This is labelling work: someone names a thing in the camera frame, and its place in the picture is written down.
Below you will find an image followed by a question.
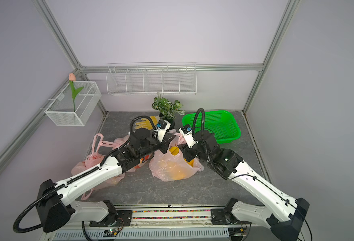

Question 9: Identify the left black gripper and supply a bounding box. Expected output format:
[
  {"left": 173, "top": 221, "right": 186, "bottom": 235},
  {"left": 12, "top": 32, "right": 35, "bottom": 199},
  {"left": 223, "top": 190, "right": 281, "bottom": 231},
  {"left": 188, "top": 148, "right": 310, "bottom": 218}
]
[{"left": 138, "top": 131, "right": 176, "bottom": 158}]

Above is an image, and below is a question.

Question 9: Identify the pale yellow banana bunch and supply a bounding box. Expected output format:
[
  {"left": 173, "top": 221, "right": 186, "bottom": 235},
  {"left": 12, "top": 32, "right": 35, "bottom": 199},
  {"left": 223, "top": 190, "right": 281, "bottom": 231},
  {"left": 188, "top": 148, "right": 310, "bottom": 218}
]
[{"left": 169, "top": 146, "right": 194, "bottom": 167}]

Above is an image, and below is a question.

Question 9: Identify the pink strawberry plastic bag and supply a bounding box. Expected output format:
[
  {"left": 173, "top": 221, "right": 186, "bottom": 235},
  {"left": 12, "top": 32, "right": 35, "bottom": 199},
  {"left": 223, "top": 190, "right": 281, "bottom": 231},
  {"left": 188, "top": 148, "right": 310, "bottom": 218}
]
[{"left": 149, "top": 130, "right": 204, "bottom": 182}]

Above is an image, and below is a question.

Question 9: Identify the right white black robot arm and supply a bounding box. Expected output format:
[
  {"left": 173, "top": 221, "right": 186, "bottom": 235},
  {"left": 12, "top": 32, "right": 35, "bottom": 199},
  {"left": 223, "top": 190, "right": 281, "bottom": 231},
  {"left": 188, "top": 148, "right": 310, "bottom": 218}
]
[{"left": 179, "top": 108, "right": 309, "bottom": 241}]

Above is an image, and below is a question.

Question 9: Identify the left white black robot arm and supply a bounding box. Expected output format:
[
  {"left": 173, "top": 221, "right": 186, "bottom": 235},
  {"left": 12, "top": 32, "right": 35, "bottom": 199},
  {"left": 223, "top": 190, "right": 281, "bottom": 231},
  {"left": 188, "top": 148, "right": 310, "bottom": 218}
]
[{"left": 12, "top": 116, "right": 174, "bottom": 234}]

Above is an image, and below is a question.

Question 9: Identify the green plastic basket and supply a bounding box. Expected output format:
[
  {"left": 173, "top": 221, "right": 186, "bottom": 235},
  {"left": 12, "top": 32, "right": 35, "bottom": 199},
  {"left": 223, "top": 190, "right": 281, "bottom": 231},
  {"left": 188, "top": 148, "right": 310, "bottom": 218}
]
[{"left": 181, "top": 109, "right": 242, "bottom": 145}]

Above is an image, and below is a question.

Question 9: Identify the potted plant black vase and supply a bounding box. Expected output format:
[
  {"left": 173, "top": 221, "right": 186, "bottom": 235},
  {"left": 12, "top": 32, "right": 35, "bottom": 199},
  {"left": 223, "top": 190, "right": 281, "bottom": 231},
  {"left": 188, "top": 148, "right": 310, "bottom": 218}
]
[{"left": 152, "top": 93, "right": 185, "bottom": 129}]

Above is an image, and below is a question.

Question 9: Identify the pink artificial tulip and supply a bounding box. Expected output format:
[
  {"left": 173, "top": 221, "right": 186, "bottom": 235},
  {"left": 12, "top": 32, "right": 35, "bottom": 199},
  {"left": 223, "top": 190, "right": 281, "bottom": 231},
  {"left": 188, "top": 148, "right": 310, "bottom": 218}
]
[{"left": 69, "top": 73, "right": 84, "bottom": 112}]

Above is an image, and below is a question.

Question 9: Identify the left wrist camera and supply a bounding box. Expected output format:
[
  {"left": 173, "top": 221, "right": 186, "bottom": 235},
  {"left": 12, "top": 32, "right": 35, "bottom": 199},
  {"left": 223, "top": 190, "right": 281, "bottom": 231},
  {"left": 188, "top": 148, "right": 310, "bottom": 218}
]
[{"left": 156, "top": 119, "right": 171, "bottom": 143}]

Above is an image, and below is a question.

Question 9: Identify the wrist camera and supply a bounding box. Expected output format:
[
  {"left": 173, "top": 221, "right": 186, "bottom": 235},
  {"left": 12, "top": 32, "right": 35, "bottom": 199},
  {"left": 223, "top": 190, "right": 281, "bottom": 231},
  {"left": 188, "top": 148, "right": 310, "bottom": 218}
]
[
  {"left": 179, "top": 124, "right": 197, "bottom": 149},
  {"left": 156, "top": 119, "right": 171, "bottom": 143}
]

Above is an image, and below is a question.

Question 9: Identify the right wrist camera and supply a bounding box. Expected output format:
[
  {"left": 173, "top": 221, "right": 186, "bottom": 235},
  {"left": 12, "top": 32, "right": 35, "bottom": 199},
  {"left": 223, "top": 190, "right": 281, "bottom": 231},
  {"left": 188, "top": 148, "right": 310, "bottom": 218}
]
[{"left": 179, "top": 124, "right": 197, "bottom": 149}]

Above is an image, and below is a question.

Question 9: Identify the white wire wall shelf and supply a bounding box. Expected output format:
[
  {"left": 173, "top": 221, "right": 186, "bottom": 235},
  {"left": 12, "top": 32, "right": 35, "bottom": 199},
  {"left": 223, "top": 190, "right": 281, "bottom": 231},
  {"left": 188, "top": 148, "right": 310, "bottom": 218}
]
[{"left": 106, "top": 62, "right": 197, "bottom": 95}]

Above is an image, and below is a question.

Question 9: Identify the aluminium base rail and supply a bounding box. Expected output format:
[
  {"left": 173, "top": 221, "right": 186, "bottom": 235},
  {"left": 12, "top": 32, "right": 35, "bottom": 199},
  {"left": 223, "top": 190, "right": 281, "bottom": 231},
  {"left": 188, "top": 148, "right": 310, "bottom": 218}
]
[{"left": 41, "top": 204, "right": 305, "bottom": 241}]

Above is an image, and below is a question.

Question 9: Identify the white wire side basket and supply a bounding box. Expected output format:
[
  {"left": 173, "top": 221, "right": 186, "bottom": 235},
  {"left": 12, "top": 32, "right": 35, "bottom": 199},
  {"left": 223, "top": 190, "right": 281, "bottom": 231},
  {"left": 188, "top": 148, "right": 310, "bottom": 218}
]
[{"left": 45, "top": 81, "right": 101, "bottom": 127}]

